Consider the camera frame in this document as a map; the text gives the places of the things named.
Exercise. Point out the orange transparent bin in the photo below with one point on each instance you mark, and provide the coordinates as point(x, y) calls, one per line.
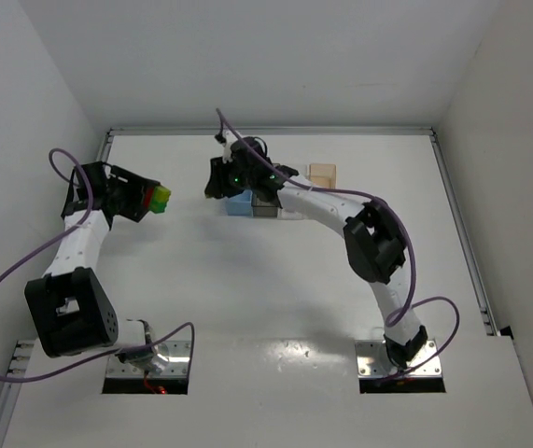
point(323, 175)

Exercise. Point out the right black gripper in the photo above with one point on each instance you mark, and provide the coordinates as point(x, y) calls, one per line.
point(217, 177)

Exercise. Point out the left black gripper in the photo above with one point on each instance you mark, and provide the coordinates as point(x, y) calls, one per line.
point(140, 200)

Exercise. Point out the lime green lego brick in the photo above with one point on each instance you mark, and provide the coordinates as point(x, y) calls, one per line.
point(161, 194)

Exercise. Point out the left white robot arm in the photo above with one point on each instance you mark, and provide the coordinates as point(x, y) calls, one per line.
point(70, 309)

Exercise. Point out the blue plastic bin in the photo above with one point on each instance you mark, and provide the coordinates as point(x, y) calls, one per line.
point(240, 205)

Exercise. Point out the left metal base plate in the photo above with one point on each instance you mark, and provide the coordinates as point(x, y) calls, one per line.
point(166, 361)

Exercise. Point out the dark green lego brick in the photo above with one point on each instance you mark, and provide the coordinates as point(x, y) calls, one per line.
point(157, 207)

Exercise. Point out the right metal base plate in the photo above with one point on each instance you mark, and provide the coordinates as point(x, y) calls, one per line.
point(374, 364)

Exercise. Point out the clear transparent bin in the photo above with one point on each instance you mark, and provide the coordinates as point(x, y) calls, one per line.
point(284, 214)

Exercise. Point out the metal base plate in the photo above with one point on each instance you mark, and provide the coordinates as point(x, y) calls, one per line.
point(166, 361)
point(374, 364)

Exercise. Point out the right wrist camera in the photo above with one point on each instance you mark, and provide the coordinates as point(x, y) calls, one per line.
point(226, 140)

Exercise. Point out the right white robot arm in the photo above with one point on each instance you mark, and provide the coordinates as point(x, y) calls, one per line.
point(377, 246)

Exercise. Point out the grey transparent bin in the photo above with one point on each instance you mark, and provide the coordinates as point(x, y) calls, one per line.
point(265, 207)

